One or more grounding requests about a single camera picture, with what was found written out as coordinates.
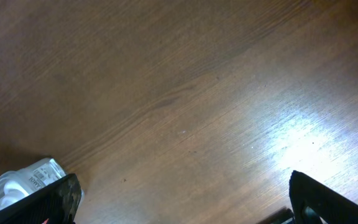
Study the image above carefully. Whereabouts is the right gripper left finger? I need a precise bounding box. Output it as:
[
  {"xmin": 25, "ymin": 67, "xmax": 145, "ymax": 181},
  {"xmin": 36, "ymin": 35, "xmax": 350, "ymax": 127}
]
[{"xmin": 0, "ymin": 174, "xmax": 81, "ymax": 224}]

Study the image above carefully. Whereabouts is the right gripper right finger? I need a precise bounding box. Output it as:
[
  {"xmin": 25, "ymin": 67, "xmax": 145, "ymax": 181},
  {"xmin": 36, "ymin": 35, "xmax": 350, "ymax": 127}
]
[{"xmin": 289, "ymin": 170, "xmax": 358, "ymax": 224}]

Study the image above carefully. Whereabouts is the clear plastic container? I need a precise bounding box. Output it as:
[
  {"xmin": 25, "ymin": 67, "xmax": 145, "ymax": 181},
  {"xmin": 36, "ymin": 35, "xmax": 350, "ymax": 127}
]
[{"xmin": 0, "ymin": 157, "xmax": 85, "ymax": 220}]

